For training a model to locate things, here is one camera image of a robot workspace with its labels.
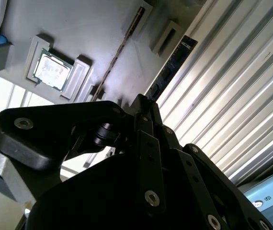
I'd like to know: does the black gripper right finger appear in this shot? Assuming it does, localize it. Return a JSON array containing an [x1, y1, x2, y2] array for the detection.
[[150, 102, 273, 230]]

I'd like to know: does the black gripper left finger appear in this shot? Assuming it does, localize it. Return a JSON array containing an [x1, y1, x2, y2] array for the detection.
[[0, 93, 168, 216]]

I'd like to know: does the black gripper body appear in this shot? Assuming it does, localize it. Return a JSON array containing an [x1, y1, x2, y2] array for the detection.
[[25, 153, 208, 230]]

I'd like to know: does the blue RAM stick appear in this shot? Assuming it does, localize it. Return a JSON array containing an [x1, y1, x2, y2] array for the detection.
[[147, 35, 199, 104]]

